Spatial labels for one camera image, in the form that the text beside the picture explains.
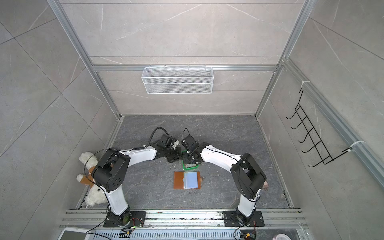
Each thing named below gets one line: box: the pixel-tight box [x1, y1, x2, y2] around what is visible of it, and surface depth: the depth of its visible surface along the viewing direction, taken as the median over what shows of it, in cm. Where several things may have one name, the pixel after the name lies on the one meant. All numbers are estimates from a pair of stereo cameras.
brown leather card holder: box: [173, 171, 201, 190], surface depth 87 cm
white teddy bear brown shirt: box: [76, 152, 108, 206], surface depth 78 cm
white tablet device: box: [57, 227, 93, 240], surface depth 67 cm
